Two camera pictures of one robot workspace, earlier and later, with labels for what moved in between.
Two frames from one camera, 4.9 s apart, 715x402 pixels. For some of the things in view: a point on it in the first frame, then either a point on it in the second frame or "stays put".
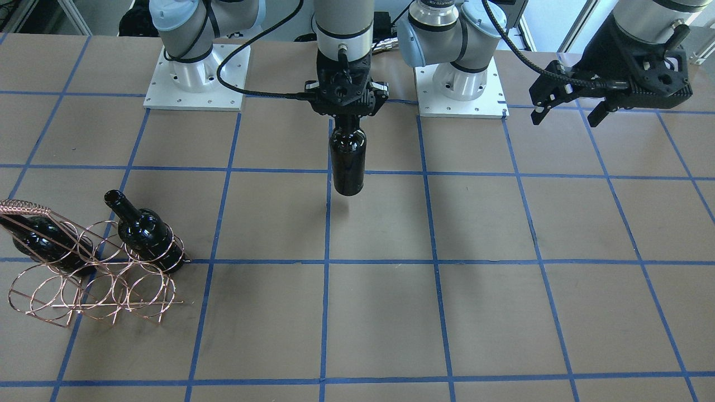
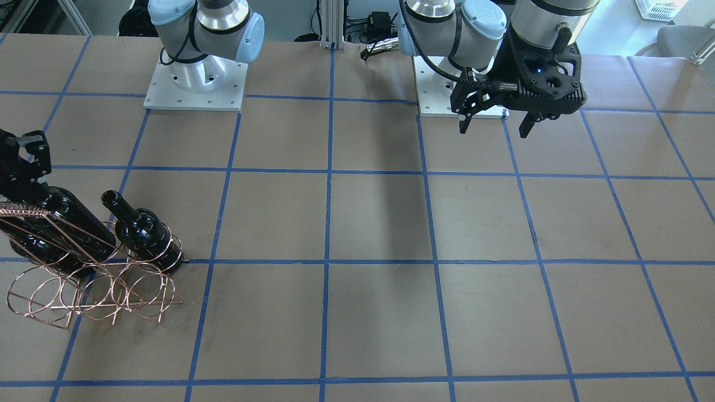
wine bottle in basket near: (146, 234) stays put
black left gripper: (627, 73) to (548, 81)
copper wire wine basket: (93, 267) stays put
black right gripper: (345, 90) to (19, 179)
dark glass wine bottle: (348, 145) to (74, 226)
